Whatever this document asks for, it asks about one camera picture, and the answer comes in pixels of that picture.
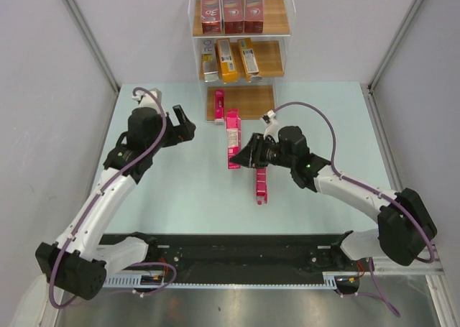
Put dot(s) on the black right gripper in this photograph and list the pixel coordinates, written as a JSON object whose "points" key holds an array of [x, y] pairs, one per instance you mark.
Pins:
{"points": [[253, 150]]}

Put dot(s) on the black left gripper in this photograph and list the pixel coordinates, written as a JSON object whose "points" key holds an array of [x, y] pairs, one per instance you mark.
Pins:
{"points": [[181, 133]]}

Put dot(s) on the pink Be You toothpaste box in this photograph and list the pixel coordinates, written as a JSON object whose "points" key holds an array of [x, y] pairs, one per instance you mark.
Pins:
{"points": [[219, 106]]}

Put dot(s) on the orange toothpaste box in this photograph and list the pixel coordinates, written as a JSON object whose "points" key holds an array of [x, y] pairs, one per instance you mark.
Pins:
{"points": [[248, 57], [227, 65]]}

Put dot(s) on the silver gold R.O toothpaste box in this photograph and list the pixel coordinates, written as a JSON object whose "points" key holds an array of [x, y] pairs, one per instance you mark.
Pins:
{"points": [[209, 61]]}

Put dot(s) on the red foil toothpaste box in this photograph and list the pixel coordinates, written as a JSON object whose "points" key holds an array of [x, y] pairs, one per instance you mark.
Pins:
{"points": [[211, 16]]}

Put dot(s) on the red 3D toothpaste box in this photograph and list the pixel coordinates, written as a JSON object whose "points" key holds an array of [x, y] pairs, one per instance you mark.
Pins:
{"points": [[254, 16]]}

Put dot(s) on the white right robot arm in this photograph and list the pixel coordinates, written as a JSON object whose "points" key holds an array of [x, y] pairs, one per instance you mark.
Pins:
{"points": [[404, 226]]}

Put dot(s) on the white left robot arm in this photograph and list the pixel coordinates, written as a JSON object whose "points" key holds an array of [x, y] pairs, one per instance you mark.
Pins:
{"points": [[73, 262]]}

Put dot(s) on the acrylic three-tier wooden shelf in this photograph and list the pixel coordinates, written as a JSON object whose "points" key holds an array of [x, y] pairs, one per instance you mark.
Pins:
{"points": [[271, 49]]}

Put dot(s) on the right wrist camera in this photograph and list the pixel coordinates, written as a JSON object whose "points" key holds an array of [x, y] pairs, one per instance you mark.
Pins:
{"points": [[271, 124]]}

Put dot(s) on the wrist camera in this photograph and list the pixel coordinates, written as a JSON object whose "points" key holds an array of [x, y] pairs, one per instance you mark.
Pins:
{"points": [[145, 100], [271, 124]]}

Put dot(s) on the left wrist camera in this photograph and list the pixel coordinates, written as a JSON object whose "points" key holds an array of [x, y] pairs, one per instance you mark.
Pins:
{"points": [[145, 100]]}

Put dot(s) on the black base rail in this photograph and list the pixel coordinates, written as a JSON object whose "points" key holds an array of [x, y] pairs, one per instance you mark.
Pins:
{"points": [[249, 257]]}

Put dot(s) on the white cable duct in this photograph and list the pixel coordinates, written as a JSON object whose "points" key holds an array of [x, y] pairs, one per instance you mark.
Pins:
{"points": [[148, 283]]}

